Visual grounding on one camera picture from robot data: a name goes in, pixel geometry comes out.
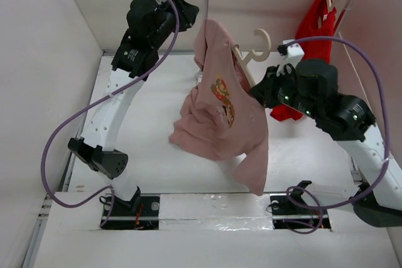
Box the red t shirt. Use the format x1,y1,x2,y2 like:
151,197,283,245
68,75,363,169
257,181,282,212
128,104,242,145
270,0,337,122

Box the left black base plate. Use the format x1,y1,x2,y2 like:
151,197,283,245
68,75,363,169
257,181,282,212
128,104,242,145
99,194,160,230

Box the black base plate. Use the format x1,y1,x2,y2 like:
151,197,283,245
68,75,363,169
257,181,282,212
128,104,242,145
266,193,331,231
99,194,160,230

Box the beige wooden hanger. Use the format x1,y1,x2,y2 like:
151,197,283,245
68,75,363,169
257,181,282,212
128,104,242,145
232,28,271,87

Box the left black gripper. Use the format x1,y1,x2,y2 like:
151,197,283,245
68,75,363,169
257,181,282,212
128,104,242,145
149,0,198,49

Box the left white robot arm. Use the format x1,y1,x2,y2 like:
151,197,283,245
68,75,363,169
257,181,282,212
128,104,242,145
68,0,199,216

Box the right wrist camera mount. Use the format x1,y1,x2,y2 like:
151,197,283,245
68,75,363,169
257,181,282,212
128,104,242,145
276,40,305,77

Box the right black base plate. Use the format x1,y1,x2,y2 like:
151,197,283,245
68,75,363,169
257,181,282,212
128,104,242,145
266,193,331,231

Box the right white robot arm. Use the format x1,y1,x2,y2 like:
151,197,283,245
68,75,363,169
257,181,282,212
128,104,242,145
250,59,401,228

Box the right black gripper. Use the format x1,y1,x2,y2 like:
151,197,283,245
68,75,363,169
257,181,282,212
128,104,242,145
248,63,320,119

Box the pink t shirt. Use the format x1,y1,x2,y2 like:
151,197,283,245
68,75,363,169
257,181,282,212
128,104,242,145
169,19,269,196

